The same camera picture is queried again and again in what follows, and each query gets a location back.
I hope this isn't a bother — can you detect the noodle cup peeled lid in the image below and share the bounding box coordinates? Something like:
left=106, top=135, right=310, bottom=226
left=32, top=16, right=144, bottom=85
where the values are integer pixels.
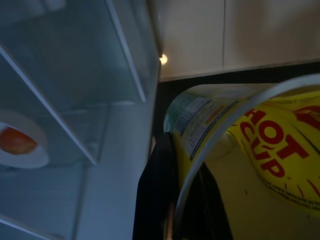
left=163, top=74, right=320, bottom=240

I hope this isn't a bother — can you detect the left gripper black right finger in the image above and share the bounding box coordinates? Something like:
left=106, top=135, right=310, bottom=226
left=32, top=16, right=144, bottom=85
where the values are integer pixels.
left=182, top=162, right=235, bottom=240

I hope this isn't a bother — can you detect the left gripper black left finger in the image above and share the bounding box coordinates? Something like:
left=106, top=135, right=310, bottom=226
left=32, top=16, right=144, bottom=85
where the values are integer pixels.
left=131, top=131, right=181, bottom=240

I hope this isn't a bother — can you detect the glass fridge shelf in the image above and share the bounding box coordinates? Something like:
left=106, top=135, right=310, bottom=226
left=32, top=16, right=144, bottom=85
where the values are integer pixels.
left=0, top=39, right=111, bottom=176
left=62, top=0, right=148, bottom=103

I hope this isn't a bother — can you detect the dark grey fridge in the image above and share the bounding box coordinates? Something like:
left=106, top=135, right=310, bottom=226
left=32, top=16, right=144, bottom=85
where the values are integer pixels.
left=0, top=0, right=162, bottom=240

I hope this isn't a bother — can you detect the orange round fruit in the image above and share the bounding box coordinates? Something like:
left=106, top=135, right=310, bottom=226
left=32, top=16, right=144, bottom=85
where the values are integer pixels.
left=0, top=126, right=39, bottom=156

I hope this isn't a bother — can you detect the white bowl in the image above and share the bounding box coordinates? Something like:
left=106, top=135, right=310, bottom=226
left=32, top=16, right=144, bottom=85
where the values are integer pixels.
left=0, top=111, right=50, bottom=170

